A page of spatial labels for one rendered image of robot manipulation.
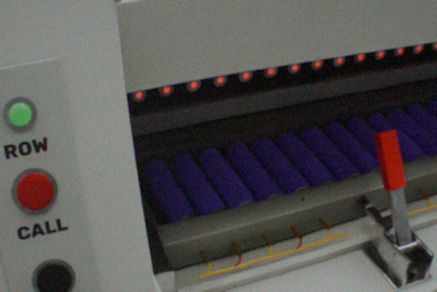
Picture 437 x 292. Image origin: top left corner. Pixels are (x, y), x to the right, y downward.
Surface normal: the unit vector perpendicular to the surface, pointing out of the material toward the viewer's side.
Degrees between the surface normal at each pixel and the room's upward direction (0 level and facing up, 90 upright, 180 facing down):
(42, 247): 90
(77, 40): 90
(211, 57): 108
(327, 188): 18
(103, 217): 90
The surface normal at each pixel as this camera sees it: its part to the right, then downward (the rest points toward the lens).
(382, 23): 0.39, 0.53
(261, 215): 0.03, -0.83
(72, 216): 0.38, 0.25
